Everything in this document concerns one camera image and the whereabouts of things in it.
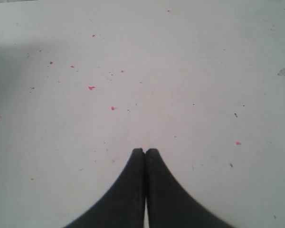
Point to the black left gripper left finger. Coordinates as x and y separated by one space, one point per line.
123 205

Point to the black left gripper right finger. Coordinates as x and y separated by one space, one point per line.
168 203

